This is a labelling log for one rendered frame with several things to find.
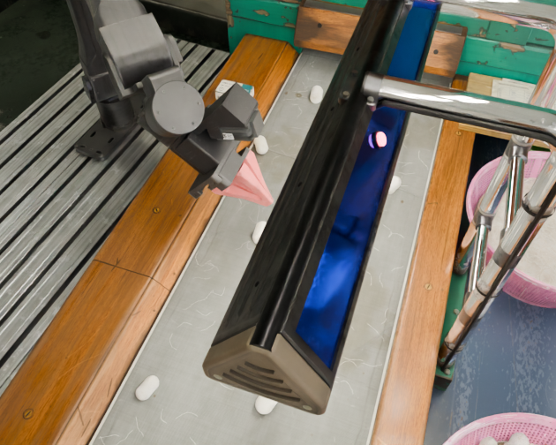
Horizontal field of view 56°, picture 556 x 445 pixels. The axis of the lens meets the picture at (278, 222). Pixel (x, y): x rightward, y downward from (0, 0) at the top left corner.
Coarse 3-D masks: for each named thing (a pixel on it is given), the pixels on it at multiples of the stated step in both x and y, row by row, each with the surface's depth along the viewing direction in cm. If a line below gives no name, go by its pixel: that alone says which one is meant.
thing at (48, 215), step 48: (192, 48) 119; (48, 96) 108; (0, 144) 101; (48, 144) 100; (144, 144) 100; (0, 192) 93; (48, 192) 92; (96, 192) 92; (0, 240) 86; (48, 240) 86; (96, 240) 86; (0, 288) 82; (48, 288) 80; (0, 336) 75; (0, 384) 71
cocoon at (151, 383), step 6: (150, 378) 62; (156, 378) 63; (144, 384) 62; (150, 384) 62; (156, 384) 62; (138, 390) 62; (144, 390) 61; (150, 390) 62; (138, 396) 61; (144, 396) 61
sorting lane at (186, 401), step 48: (288, 96) 97; (288, 144) 89; (432, 144) 89; (240, 240) 77; (384, 240) 77; (192, 288) 72; (384, 288) 72; (192, 336) 68; (384, 336) 68; (192, 384) 64; (336, 384) 64; (96, 432) 60; (144, 432) 60; (192, 432) 60; (240, 432) 60; (288, 432) 60; (336, 432) 60
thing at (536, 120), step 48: (384, 0) 49; (432, 0) 48; (480, 0) 47; (528, 0) 46; (384, 96) 39; (432, 96) 38; (480, 96) 38; (528, 144) 56; (528, 192) 44; (480, 240) 64; (528, 240) 46; (480, 288) 53
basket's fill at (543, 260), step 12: (528, 180) 85; (504, 204) 83; (552, 216) 80; (492, 228) 79; (552, 228) 80; (492, 240) 78; (540, 240) 78; (552, 240) 78; (528, 252) 77; (540, 252) 76; (552, 252) 76; (528, 264) 76; (540, 264) 75; (552, 264) 75; (540, 276) 75; (552, 276) 74
